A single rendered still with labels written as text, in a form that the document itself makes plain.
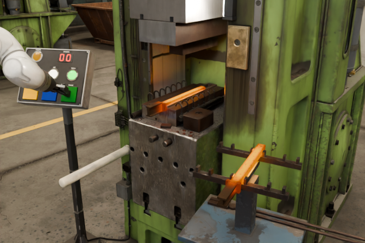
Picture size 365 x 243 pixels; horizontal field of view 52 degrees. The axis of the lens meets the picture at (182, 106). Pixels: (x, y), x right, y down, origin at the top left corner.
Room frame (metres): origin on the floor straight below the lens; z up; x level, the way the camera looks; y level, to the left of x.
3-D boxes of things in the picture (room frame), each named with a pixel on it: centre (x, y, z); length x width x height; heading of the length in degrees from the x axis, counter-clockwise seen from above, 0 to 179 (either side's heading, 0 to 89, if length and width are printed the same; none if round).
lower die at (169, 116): (1.74, -0.02, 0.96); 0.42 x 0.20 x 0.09; 144
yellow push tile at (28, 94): (1.73, 0.73, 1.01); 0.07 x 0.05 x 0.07; 79
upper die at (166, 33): (1.74, -0.02, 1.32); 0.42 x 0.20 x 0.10; 144
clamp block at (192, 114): (1.52, -0.07, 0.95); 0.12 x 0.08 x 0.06; 144
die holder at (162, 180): (1.72, -0.07, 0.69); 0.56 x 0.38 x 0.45; 144
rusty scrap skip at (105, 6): (8.67, 1.48, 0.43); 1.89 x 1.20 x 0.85; 47
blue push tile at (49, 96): (1.71, 0.63, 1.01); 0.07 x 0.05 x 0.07; 79
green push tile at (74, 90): (1.69, 0.54, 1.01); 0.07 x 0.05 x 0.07; 79
